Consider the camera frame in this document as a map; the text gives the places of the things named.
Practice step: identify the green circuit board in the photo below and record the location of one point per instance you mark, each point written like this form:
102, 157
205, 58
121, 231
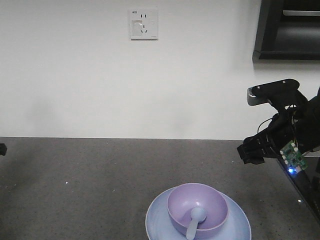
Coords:
293, 158

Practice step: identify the light blue plastic spoon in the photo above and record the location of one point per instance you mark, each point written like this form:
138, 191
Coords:
198, 215

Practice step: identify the white wall power socket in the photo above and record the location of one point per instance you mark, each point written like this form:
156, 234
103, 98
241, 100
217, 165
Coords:
143, 23

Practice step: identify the purple plastic bowl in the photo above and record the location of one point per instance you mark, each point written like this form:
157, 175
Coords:
185, 197

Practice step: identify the light blue plastic plate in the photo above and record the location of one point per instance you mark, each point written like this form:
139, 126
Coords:
159, 227

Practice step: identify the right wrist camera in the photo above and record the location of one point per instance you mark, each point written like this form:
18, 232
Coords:
272, 92

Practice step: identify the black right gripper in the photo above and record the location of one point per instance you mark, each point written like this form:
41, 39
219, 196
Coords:
267, 143

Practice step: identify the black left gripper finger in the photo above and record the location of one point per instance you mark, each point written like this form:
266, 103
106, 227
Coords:
3, 149

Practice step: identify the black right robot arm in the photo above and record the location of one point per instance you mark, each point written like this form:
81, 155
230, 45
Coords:
297, 119

